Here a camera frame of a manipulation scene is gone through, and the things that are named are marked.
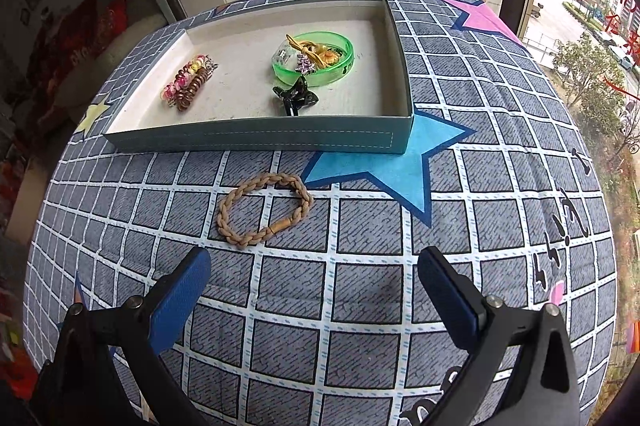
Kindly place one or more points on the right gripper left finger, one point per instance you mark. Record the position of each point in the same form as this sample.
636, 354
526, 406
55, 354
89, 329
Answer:
174, 296

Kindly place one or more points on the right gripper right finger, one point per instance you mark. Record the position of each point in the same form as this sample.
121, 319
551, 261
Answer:
456, 299

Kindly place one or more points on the black hair claw clip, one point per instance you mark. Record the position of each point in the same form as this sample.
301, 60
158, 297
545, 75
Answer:
296, 97

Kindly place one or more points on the green translucent bangle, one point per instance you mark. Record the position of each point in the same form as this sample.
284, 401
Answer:
332, 53

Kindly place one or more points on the teal shallow tray box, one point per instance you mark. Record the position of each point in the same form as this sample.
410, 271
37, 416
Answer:
368, 109

